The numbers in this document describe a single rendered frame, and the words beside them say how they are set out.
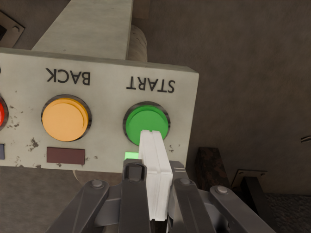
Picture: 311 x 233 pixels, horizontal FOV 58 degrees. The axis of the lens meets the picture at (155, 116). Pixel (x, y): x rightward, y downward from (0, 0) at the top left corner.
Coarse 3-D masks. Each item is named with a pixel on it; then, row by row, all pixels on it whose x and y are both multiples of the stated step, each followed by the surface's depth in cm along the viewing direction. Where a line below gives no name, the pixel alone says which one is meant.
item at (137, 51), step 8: (136, 32) 77; (136, 40) 73; (144, 40) 79; (136, 48) 69; (144, 48) 74; (128, 56) 63; (136, 56) 65; (144, 56) 70; (80, 176) 43; (88, 176) 43; (96, 176) 43; (104, 176) 43; (112, 176) 43; (120, 176) 43; (112, 184) 44
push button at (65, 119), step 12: (48, 108) 25; (60, 108) 25; (72, 108) 25; (84, 108) 26; (48, 120) 25; (60, 120) 25; (72, 120) 25; (84, 120) 26; (48, 132) 26; (60, 132) 25; (72, 132) 26
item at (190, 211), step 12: (180, 180) 14; (180, 192) 14; (192, 192) 14; (180, 204) 13; (192, 204) 13; (204, 204) 13; (168, 216) 15; (180, 216) 12; (192, 216) 12; (204, 216) 12; (168, 228) 15; (180, 228) 12; (192, 228) 11; (204, 228) 11
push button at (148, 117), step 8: (136, 112) 26; (144, 112) 26; (152, 112) 26; (160, 112) 26; (128, 120) 26; (136, 120) 26; (144, 120) 26; (152, 120) 26; (160, 120) 26; (128, 128) 26; (136, 128) 26; (144, 128) 26; (152, 128) 26; (160, 128) 26; (128, 136) 26; (136, 136) 26
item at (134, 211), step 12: (132, 168) 14; (144, 168) 14; (132, 180) 14; (144, 180) 14; (132, 192) 13; (144, 192) 13; (120, 204) 13; (132, 204) 12; (144, 204) 12; (120, 216) 11; (132, 216) 11; (144, 216) 12; (120, 228) 11; (132, 228) 11; (144, 228) 11
